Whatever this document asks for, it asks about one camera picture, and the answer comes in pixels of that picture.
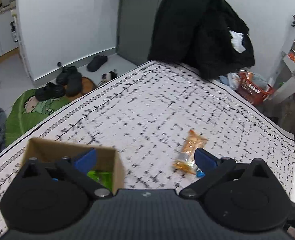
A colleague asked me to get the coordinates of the blue green snack packet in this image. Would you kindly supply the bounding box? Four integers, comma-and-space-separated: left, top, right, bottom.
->
196, 170, 205, 178

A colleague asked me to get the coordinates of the light green snack packet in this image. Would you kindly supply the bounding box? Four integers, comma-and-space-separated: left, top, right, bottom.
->
87, 171, 113, 191

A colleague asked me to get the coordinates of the orange cracker packet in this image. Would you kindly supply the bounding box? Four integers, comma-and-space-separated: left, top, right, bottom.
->
173, 129, 208, 174

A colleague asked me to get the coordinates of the brown cardboard box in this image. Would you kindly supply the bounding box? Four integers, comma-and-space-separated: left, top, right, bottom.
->
20, 138, 125, 194

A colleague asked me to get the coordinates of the patterned white bed blanket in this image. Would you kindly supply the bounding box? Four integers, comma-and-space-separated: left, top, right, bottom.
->
0, 60, 295, 240

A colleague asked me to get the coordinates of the black clog shoe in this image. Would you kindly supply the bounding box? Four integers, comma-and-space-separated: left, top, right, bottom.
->
35, 82, 66, 101
66, 72, 82, 97

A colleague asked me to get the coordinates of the green cartoon floor mat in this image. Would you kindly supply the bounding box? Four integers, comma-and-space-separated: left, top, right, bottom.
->
5, 77, 97, 146

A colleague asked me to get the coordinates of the red plastic basket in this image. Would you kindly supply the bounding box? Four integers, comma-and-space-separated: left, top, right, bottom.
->
236, 72, 275, 106

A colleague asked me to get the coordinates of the white paper on clothes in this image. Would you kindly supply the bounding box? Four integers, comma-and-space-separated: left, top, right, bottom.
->
230, 31, 246, 53

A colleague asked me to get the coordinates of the white desk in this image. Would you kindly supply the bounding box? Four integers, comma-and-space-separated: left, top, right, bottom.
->
269, 55, 295, 105

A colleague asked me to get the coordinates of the black clothes pile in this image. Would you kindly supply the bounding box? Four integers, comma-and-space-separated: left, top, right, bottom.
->
147, 0, 255, 80

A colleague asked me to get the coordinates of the black slipper by wall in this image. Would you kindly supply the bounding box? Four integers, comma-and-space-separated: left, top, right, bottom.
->
87, 55, 108, 72

